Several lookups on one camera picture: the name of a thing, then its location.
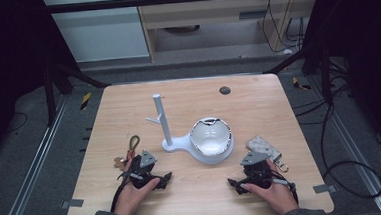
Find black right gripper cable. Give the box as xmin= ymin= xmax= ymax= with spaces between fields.
xmin=282 ymin=180 xmax=301 ymax=206

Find white cabinet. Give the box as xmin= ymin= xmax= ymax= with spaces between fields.
xmin=41 ymin=0 xmax=151 ymax=66

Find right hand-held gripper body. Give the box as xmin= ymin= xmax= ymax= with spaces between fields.
xmin=225 ymin=147 xmax=298 ymax=196

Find black hanging cables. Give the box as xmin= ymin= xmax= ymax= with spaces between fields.
xmin=259 ymin=0 xmax=308 ymax=56

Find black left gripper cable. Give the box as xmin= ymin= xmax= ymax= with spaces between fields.
xmin=108 ymin=176 xmax=134 ymax=215

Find black curtain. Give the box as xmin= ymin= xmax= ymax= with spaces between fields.
xmin=300 ymin=0 xmax=381 ymax=166
xmin=0 ymin=0 xmax=86 ymax=167

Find grey table grommet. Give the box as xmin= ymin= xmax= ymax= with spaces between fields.
xmin=218 ymin=85 xmax=232 ymax=97

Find aluminium floor rail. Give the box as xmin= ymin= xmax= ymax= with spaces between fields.
xmin=0 ymin=94 xmax=77 ymax=215
xmin=308 ymin=70 xmax=381 ymax=215

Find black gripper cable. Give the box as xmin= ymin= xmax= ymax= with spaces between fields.
xmin=108 ymin=176 xmax=134 ymax=215
xmin=282 ymin=180 xmax=301 ymax=206

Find white quilted key pouch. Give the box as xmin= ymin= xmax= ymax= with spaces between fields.
xmin=244 ymin=133 xmax=290 ymax=176

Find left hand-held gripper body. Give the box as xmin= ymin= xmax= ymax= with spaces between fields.
xmin=115 ymin=148 xmax=174 ymax=193

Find white bowl with silver rim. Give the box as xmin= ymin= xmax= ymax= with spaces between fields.
xmin=188 ymin=115 xmax=233 ymax=158

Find person's left hand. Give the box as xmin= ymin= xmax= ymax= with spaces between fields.
xmin=111 ymin=177 xmax=163 ymax=215

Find yellow black hazard tape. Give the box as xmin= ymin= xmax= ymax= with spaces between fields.
xmin=291 ymin=75 xmax=313 ymax=92
xmin=78 ymin=91 xmax=93 ymax=111

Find keychain with olive cord loop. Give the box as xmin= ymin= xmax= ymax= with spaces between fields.
xmin=111 ymin=134 xmax=143 ymax=172

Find grey tape strip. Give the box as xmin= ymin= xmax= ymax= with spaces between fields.
xmin=60 ymin=198 xmax=85 ymax=211
xmin=311 ymin=183 xmax=338 ymax=195

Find light wooden desk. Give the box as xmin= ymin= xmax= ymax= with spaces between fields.
xmin=133 ymin=0 xmax=327 ymax=65

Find black metal stand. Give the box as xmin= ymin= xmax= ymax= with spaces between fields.
xmin=261 ymin=39 xmax=352 ymax=111
xmin=40 ymin=56 xmax=113 ymax=128

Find black floor cable loop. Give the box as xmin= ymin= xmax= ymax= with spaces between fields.
xmin=291 ymin=75 xmax=381 ymax=204

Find person's right hand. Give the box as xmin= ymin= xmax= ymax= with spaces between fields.
xmin=239 ymin=156 xmax=300 ymax=215

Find white key stand with pole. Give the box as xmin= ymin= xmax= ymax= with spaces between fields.
xmin=143 ymin=88 xmax=237 ymax=169

